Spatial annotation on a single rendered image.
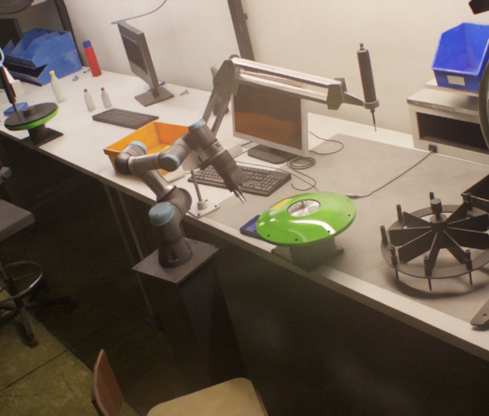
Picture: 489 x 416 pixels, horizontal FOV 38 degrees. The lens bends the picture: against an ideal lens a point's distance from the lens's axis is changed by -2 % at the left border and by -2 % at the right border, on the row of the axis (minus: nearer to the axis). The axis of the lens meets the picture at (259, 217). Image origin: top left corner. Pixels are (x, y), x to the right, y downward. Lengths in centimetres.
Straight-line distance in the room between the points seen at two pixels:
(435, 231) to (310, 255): 39
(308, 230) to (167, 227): 60
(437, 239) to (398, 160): 76
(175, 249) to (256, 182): 47
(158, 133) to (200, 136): 106
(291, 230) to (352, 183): 61
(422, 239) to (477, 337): 37
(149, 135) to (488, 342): 212
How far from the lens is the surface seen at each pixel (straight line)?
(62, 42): 535
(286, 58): 352
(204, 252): 264
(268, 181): 281
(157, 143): 354
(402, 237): 218
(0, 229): 392
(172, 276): 255
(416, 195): 257
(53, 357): 396
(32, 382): 386
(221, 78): 245
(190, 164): 267
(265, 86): 240
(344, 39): 318
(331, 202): 224
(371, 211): 251
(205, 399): 236
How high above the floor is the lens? 214
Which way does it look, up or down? 28 degrees down
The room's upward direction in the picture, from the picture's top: 14 degrees counter-clockwise
